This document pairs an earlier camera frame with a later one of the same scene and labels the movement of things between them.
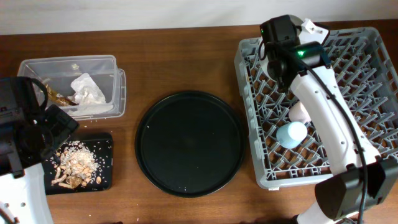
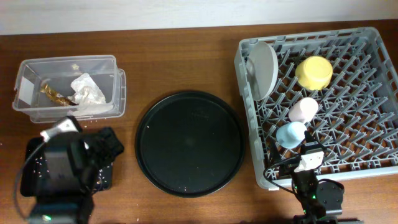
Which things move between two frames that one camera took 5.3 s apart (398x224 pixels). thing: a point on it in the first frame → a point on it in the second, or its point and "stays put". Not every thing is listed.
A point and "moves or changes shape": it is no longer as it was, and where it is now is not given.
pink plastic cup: (298, 113) stays put
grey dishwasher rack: (364, 65) stays put
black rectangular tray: (86, 165) → (33, 168)
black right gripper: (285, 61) → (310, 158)
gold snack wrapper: (59, 99) stays put
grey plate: (263, 61) moves or changes shape
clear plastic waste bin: (87, 87) stays put
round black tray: (189, 144) stays put
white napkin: (87, 91) stays put
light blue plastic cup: (290, 135) stays put
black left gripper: (62, 124) → (104, 152)
